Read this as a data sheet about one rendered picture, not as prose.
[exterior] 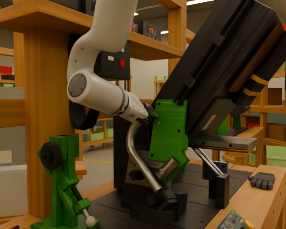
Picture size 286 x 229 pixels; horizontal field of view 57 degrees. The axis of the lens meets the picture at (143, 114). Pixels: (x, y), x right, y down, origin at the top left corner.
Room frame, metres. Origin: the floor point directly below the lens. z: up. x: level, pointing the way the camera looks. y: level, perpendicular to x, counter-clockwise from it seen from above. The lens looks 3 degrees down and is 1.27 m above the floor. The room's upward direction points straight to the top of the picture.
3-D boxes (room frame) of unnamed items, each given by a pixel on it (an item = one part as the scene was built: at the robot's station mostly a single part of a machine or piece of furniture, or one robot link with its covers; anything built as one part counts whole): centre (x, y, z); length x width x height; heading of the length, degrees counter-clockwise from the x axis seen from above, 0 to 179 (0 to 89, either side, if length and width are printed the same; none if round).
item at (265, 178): (1.17, -0.53, 0.91); 0.20 x 0.11 x 0.03; 149
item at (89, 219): (0.70, 0.15, 0.96); 0.06 x 0.03 x 0.06; 57
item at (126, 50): (1.02, 0.15, 1.42); 0.17 x 0.12 x 0.15; 147
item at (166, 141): (0.90, -0.10, 1.17); 0.13 x 0.12 x 0.20; 147
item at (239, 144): (1.01, -0.22, 1.11); 0.39 x 0.16 x 0.03; 57
